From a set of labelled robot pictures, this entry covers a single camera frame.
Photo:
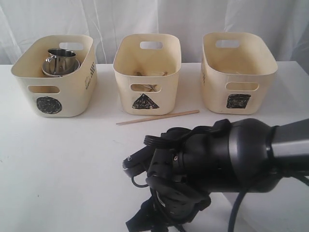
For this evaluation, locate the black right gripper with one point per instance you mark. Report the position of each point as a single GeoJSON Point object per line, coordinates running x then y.
{"type": "Point", "coordinates": [177, 202]}

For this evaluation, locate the long stainless steel spoon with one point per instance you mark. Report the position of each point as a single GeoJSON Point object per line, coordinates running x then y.
{"type": "Point", "coordinates": [146, 87]}

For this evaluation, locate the white ceramic bowl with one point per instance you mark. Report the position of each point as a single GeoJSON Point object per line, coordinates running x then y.
{"type": "Point", "coordinates": [48, 68]}

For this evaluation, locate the stainless steel mug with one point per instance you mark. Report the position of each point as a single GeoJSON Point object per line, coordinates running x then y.
{"type": "Point", "coordinates": [60, 66]}
{"type": "Point", "coordinates": [62, 55]}

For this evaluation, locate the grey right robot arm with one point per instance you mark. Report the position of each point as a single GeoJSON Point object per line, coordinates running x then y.
{"type": "Point", "coordinates": [184, 166]}

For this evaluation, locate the white rectangular plate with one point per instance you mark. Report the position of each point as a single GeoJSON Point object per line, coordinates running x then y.
{"type": "Point", "coordinates": [284, 209]}

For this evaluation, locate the cream bin with circle mark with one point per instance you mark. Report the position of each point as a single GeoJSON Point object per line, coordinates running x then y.
{"type": "Point", "coordinates": [64, 96]}

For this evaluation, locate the cream bin with triangle mark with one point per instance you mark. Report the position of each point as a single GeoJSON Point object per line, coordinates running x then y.
{"type": "Point", "coordinates": [141, 53]}

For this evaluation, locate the cream bin with square mark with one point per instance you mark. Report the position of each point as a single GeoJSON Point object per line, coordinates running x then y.
{"type": "Point", "coordinates": [237, 69]}

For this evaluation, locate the white curtain backdrop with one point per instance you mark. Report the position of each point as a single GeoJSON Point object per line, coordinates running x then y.
{"type": "Point", "coordinates": [282, 24]}

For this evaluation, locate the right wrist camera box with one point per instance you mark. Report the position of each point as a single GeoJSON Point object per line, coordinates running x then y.
{"type": "Point", "coordinates": [138, 162]}

